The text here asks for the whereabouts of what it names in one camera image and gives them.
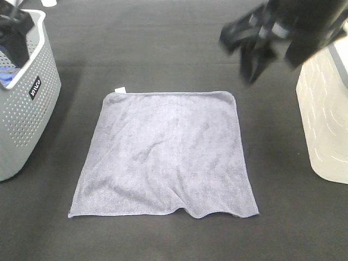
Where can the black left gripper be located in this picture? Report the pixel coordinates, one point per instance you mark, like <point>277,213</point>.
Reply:
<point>14,30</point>

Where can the white cup at top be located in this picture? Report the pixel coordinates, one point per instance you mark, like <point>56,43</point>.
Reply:
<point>49,3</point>

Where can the grey-blue towel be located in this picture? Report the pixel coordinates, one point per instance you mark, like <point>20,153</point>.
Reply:
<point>154,153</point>

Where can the blue cloth in basket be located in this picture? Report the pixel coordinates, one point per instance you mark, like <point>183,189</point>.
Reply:
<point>7,74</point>

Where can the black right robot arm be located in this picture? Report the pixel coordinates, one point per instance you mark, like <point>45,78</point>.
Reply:
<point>305,26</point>

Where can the cream plastic basket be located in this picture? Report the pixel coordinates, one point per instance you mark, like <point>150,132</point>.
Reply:
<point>322,95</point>

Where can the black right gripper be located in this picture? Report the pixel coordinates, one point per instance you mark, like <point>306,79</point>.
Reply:
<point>254,34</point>

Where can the grey perforated laundry basket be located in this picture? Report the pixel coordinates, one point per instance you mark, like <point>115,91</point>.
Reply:
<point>27,102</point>

